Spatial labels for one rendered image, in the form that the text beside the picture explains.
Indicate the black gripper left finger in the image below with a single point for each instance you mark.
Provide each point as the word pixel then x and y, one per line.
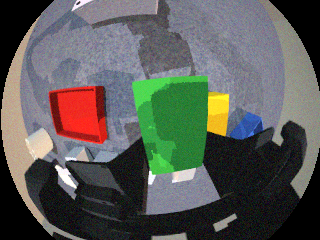
pixel 127 173

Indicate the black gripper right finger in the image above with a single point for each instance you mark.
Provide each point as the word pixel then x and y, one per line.
pixel 225 157

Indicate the blue tray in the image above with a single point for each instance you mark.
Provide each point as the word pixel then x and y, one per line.
pixel 250 125

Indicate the red tray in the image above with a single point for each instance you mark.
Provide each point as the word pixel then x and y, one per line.
pixel 79 113

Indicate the white flat bar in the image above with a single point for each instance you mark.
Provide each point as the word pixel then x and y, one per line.
pixel 63 171

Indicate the yellow block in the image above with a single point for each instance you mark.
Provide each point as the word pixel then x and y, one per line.
pixel 217 113

